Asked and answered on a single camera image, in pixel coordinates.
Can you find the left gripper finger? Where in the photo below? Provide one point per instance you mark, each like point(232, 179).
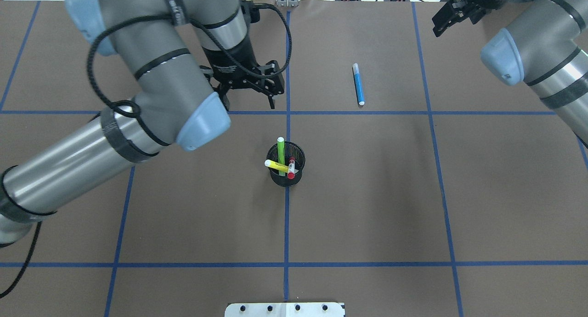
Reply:
point(271, 100)
point(222, 92)

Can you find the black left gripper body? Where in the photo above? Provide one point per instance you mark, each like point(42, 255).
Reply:
point(228, 59)

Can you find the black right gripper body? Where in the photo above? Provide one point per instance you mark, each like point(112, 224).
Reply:
point(483, 1)

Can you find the green highlighter pen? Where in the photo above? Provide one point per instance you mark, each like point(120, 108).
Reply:
point(281, 150)

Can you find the red white marker pen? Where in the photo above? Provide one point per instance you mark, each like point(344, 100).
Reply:
point(291, 168)

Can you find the blue highlighter pen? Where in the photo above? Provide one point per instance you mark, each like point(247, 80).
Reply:
point(358, 85)

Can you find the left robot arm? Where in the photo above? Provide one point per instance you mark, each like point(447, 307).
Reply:
point(162, 69)

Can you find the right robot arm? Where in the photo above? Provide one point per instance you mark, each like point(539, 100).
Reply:
point(539, 49)

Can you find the yellow highlighter pen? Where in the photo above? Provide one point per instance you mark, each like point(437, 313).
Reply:
point(276, 165)

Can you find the black mesh pen cup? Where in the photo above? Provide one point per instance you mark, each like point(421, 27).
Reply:
point(291, 151)

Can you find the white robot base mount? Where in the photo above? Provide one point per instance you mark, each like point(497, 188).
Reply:
point(286, 309)

